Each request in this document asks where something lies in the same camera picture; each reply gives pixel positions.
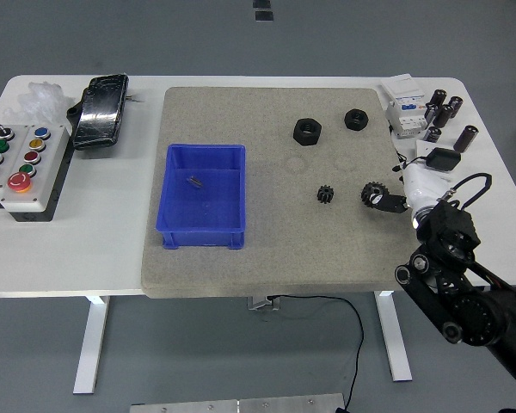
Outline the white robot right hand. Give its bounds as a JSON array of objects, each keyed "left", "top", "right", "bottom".
[{"left": 366, "top": 162, "right": 452, "bottom": 219}]

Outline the large black bevel gear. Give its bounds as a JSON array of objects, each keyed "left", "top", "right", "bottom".
[{"left": 359, "top": 181, "right": 386, "bottom": 210}]

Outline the small black spur gear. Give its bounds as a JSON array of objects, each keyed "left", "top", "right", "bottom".
[{"left": 316, "top": 184, "right": 336, "bottom": 207}]

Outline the blue plastic box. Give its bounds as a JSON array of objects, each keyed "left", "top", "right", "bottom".
[{"left": 155, "top": 143, "right": 247, "bottom": 250}]

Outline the small black hex nut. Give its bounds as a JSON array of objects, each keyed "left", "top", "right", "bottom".
[{"left": 343, "top": 108, "right": 370, "bottom": 131}]

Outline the large black hex nut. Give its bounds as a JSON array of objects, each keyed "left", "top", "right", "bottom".
[{"left": 292, "top": 118, "right": 323, "bottom": 148}]

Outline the grey emergency-stop control box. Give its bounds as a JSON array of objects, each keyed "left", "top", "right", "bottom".
[{"left": 0, "top": 124, "right": 74, "bottom": 224}]

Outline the black plug adapter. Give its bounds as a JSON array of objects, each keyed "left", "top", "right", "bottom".
[{"left": 425, "top": 147, "right": 462, "bottom": 170}]

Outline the white circuit breaker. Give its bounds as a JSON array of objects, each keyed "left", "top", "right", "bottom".
[{"left": 378, "top": 75, "right": 429, "bottom": 139}]

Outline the white table leg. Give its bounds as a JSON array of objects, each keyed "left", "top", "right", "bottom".
[
  {"left": 72, "top": 295, "right": 111, "bottom": 395},
  {"left": 373, "top": 290, "right": 413, "bottom": 383}
]

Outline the grey-brown mat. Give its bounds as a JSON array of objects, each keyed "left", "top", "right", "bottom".
[{"left": 140, "top": 86, "right": 429, "bottom": 299}]

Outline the black wrapped foot pedal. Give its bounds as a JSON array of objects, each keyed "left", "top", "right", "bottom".
[{"left": 66, "top": 73, "right": 130, "bottom": 151}]

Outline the crumpled clear plastic wrap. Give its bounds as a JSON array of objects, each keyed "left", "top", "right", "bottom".
[{"left": 2, "top": 80, "right": 77, "bottom": 128}]

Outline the thin black plug cord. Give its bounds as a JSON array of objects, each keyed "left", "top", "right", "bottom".
[{"left": 390, "top": 145, "right": 429, "bottom": 168}]

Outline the black floor cable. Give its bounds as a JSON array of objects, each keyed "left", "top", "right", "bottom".
[{"left": 266, "top": 294, "right": 366, "bottom": 413}]

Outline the silver metal table bracket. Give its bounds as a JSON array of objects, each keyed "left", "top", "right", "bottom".
[{"left": 246, "top": 294, "right": 281, "bottom": 311}]

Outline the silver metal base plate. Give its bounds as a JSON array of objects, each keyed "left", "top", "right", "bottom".
[{"left": 129, "top": 392, "right": 346, "bottom": 413}]

